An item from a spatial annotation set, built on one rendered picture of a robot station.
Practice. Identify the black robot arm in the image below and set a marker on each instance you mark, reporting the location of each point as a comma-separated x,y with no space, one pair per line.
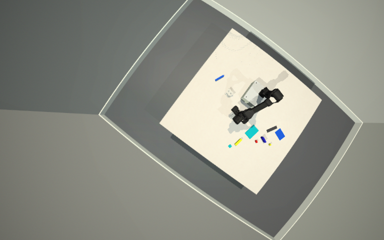
248,113

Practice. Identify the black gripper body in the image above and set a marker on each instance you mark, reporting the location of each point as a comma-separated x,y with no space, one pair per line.
235,110

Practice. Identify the blue flat rectangular plate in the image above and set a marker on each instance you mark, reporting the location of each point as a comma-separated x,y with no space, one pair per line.
280,134

